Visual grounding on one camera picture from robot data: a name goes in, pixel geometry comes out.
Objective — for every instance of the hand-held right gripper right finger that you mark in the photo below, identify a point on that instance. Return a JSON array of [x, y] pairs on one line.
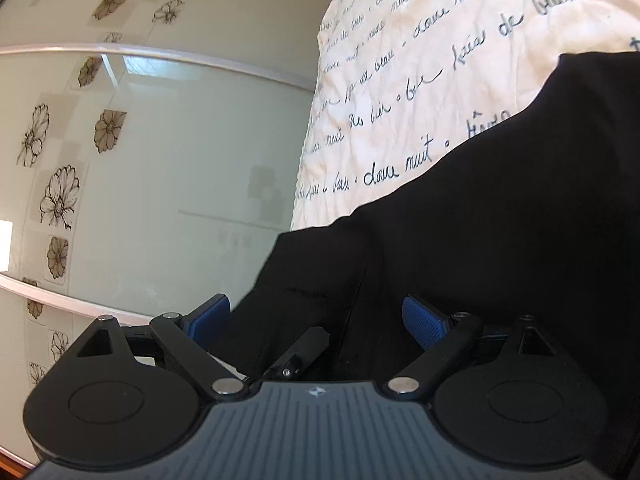
[[425, 320]]

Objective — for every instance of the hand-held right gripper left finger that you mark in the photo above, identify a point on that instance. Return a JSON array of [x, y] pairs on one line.
[[210, 316]]

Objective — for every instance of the black pants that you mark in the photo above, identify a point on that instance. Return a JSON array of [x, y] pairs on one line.
[[500, 210]]

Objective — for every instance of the floral glass wardrobe door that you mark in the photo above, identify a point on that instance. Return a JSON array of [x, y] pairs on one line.
[[190, 135]]

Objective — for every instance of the script-printed cream bedsheet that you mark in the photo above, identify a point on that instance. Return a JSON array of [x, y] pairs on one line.
[[400, 60]]

